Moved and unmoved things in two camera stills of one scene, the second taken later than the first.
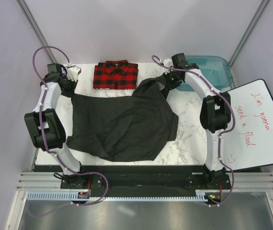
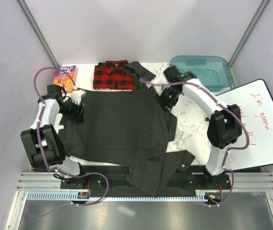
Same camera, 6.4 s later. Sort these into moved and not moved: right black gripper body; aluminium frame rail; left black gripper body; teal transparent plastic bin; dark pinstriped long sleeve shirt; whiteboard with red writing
Moved: left black gripper body; right black gripper body; dark pinstriped long sleeve shirt
Not moved: aluminium frame rail; whiteboard with red writing; teal transparent plastic bin
